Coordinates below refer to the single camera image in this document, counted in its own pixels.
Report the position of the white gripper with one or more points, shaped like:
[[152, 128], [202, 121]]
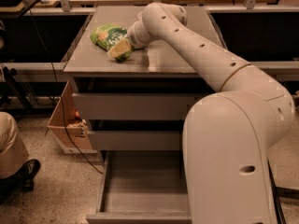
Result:
[[133, 38]]

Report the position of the green rice chip bag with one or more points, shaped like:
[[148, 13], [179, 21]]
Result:
[[108, 35]]

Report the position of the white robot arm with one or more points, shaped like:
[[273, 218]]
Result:
[[226, 135]]

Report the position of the grey drawer cabinet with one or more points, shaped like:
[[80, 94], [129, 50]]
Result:
[[155, 69]]

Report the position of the grey top drawer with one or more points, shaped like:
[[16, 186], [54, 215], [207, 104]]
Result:
[[134, 106]]

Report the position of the grey drawer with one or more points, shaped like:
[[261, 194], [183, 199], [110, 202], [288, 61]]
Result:
[[133, 140], [134, 106], [142, 187]]

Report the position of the grey middle drawer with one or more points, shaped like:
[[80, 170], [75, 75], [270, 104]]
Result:
[[133, 140]]

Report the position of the grey bottom drawer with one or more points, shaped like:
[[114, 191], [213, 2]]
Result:
[[142, 187]]

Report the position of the cardboard box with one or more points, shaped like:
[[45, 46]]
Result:
[[68, 129]]

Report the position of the person's beige trouser leg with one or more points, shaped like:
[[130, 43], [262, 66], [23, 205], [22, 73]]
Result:
[[13, 152]]

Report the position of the black shoe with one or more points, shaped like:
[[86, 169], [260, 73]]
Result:
[[23, 180]]

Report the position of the black metal stand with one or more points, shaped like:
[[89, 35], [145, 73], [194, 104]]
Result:
[[281, 192]]

